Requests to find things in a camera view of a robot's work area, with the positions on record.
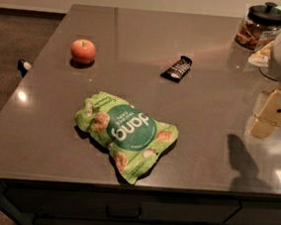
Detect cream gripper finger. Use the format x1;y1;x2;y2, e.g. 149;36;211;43
248;87;281;139

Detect dark cabinet drawers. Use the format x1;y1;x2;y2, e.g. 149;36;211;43
0;179;281;225

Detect red apple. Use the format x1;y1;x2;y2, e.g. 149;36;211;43
70;39;97;64

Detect black rxbar chocolate bar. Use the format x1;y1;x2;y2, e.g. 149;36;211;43
161;56;192;83

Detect small bottle on floor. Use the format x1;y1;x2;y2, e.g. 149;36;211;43
18;59;32;71

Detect green rice chip bag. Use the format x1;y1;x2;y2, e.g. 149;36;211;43
75;92;178;184

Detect glass jar with black lid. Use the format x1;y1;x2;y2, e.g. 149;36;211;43
235;2;281;51

